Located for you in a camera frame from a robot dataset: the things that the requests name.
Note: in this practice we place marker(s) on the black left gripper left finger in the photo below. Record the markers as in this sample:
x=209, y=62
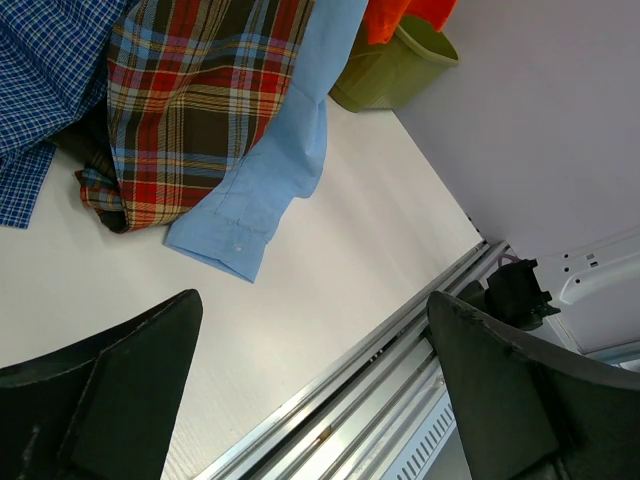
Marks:
x=104, y=407

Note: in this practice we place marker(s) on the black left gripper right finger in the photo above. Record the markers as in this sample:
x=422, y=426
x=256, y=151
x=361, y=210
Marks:
x=528, y=409

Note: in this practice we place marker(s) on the light blue shirt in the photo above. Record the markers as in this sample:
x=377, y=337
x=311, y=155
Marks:
x=232, y=226

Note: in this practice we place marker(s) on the red brown plaid shirt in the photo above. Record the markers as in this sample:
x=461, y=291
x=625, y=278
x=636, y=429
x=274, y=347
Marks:
x=192, y=87

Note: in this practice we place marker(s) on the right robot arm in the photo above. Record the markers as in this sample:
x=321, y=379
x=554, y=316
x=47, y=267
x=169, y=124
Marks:
x=523, y=293

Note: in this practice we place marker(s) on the blue checked shirt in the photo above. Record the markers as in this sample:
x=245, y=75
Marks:
x=53, y=71

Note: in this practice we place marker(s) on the orange t-shirt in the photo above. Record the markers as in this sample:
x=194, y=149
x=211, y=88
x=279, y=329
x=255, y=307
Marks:
x=382, y=17

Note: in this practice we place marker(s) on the green plastic basket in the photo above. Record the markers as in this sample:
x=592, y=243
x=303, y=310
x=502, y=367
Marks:
x=388, y=76

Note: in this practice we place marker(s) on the aluminium rail base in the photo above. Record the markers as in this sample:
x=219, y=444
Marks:
x=392, y=375

